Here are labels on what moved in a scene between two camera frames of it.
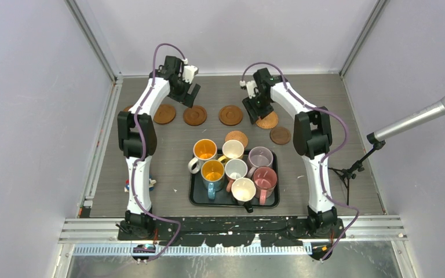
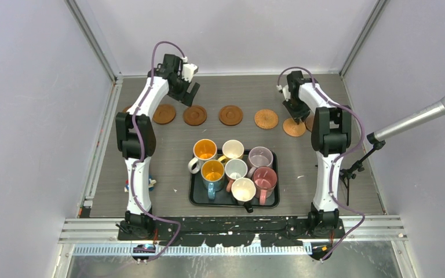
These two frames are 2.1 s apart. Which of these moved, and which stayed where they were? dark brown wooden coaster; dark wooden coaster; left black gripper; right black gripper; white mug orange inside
Moved: dark brown wooden coaster; right black gripper
Stayed: left black gripper; white mug orange inside; dark wooden coaster
